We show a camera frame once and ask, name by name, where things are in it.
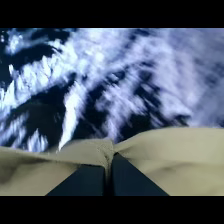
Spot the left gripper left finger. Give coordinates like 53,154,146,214
45,164,107,197

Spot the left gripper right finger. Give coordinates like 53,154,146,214
111,152,170,197

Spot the beige garment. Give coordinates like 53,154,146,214
0,126,224,197

